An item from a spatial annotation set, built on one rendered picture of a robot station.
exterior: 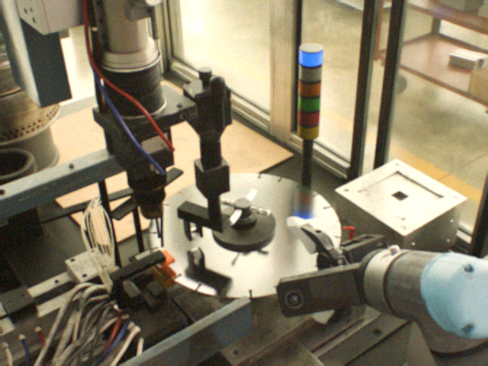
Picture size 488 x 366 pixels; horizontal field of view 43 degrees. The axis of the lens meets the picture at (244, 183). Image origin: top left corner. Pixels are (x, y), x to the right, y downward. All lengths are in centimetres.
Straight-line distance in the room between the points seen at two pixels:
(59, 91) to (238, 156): 79
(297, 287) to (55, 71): 44
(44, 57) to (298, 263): 49
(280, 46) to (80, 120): 64
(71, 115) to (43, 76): 101
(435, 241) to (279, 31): 64
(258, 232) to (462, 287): 50
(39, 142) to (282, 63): 63
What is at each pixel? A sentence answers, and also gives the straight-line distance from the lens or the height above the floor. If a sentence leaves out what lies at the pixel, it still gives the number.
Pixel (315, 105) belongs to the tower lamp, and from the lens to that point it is 122.
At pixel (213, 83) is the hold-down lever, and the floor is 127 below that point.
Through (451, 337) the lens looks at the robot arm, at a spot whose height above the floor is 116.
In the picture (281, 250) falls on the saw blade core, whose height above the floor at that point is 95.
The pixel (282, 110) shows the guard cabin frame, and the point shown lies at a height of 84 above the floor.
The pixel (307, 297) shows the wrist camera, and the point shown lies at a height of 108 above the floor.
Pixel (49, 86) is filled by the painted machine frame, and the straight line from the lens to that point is 90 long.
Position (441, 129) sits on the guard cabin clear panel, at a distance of 129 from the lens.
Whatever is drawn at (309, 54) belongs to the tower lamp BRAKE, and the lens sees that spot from 117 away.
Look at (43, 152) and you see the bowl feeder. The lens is 160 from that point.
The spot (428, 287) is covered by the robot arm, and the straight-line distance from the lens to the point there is 62.
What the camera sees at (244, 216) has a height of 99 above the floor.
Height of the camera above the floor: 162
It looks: 35 degrees down
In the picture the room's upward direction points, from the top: 2 degrees counter-clockwise
